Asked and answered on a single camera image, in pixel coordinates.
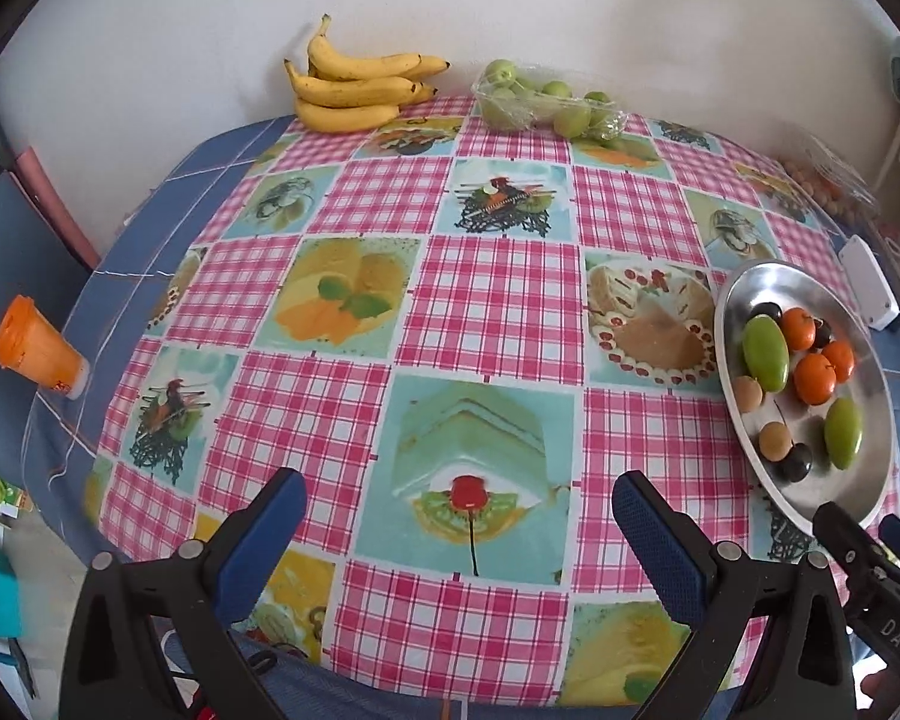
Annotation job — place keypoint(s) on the white plastic box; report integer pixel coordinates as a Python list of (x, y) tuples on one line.
[(872, 291)]

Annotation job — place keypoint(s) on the brown kiwi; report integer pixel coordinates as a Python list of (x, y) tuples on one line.
[(748, 394), (774, 441)]

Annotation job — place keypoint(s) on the orange mandarin with stem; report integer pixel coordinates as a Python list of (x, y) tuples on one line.
[(799, 328)]

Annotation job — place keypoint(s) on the dark plum front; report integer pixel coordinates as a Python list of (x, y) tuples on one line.
[(822, 334)]

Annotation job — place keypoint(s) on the green mango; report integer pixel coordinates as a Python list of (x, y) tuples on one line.
[(766, 353), (843, 432)]

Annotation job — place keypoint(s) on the clear tray of green fruits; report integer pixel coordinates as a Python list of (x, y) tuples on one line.
[(514, 97)]

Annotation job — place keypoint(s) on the yellow banana bunch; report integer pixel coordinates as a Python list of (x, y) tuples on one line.
[(340, 93)]

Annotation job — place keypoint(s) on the pink checkered fruit tablecloth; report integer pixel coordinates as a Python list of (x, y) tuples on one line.
[(480, 389)]

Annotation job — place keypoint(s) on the large steel bowl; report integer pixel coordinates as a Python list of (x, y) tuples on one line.
[(862, 488)]

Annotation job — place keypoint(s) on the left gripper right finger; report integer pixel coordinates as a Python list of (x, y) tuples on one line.
[(803, 667)]

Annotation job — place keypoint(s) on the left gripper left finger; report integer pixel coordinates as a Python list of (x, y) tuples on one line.
[(114, 668)]

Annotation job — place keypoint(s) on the dark plum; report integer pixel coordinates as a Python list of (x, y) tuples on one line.
[(796, 465), (768, 309), (822, 334)]

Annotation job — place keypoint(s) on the clear box of brown fruits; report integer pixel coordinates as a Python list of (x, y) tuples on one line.
[(828, 179)]

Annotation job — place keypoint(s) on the green mango front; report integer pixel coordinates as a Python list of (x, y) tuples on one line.
[(843, 432)]

